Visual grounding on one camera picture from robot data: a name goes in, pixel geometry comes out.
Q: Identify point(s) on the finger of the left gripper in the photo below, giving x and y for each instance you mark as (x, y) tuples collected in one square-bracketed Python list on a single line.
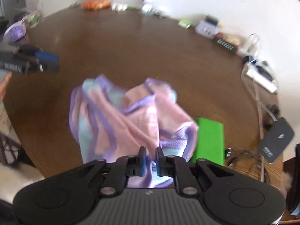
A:
[(41, 66), (38, 53)]

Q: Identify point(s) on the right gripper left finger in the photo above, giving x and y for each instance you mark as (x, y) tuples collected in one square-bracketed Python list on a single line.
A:
[(120, 172)]

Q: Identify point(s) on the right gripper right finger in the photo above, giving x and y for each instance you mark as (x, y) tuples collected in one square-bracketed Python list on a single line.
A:
[(177, 168)]

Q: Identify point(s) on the pink blue mesh garment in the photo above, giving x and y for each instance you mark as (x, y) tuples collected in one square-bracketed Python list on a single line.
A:
[(109, 122)]

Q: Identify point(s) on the person left hand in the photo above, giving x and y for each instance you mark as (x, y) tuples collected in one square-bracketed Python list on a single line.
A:
[(3, 85)]

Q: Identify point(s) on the purple tissue box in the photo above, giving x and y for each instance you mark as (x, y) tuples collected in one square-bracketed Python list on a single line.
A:
[(15, 32)]

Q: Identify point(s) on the green storage pouch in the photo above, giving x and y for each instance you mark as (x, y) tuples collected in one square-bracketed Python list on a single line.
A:
[(210, 141)]

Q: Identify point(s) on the plastic box of oranges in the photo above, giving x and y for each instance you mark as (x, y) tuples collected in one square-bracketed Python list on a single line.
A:
[(95, 4)]

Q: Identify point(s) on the white small plug device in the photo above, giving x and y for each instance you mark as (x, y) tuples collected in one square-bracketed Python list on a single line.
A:
[(118, 7)]

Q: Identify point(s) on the white power strip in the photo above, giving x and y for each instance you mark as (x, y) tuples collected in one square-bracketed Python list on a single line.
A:
[(261, 76)]

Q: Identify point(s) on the red green tea box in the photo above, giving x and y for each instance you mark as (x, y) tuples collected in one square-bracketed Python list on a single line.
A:
[(224, 44)]

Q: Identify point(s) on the grey cartoon tin box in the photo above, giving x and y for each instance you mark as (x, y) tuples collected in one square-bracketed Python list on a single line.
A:
[(206, 29)]

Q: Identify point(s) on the beige dental mould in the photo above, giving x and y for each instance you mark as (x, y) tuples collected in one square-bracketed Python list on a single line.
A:
[(232, 39)]

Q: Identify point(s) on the white usb charger pair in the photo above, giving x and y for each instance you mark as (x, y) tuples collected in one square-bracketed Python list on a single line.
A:
[(250, 45)]

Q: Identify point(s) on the green tissue pack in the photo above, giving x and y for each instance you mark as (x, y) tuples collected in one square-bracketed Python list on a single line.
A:
[(184, 23)]

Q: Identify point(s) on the black charger block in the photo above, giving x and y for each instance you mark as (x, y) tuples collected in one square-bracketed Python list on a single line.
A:
[(212, 20)]

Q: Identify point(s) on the white robot figurine camera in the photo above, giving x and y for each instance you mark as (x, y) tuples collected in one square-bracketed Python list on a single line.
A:
[(147, 7)]

